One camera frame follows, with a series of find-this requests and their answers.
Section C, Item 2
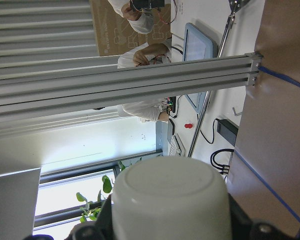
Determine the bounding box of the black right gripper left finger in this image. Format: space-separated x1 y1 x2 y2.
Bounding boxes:
95 195 115 240

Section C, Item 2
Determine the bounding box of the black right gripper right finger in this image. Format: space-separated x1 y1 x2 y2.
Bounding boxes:
228 193 253 240

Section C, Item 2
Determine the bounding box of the cream white ikea cup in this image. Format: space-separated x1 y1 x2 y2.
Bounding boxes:
111 156 232 240

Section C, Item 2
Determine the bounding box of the green potted plant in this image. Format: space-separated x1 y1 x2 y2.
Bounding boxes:
75 159 143 224

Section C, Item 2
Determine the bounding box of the black power adapter brick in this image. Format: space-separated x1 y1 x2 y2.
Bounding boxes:
217 119 239 146

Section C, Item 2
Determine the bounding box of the white computer keyboard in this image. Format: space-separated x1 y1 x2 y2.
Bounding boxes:
169 133 186 157

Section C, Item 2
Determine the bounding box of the red emergency stop button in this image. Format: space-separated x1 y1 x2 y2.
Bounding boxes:
184 123 194 129

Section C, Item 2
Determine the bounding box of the person in white shirt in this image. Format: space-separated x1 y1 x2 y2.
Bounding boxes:
121 98 170 122

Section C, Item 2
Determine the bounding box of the blue teach pendant tablet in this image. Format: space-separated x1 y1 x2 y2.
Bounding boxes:
185 92 206 114

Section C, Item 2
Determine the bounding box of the cardboard box left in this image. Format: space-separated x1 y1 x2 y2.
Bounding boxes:
89 0 172 56

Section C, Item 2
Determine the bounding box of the person in white hoodie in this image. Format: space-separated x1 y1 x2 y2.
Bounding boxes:
107 0 173 70

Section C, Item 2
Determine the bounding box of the aluminium frame post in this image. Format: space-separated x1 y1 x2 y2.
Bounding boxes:
0 53 262 123

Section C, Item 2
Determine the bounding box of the green-handled reacher grabber tool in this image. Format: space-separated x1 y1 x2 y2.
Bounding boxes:
187 0 250 158

